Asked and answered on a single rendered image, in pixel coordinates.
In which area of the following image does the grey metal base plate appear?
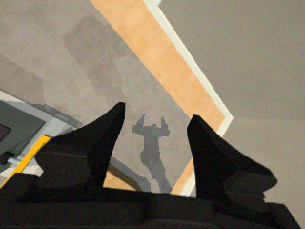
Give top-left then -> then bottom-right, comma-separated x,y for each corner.
0,90 -> 78,177

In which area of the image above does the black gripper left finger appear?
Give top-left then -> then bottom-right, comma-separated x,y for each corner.
34,102 -> 126,193

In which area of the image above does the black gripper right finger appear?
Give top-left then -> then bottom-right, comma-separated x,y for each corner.
187,114 -> 277,213

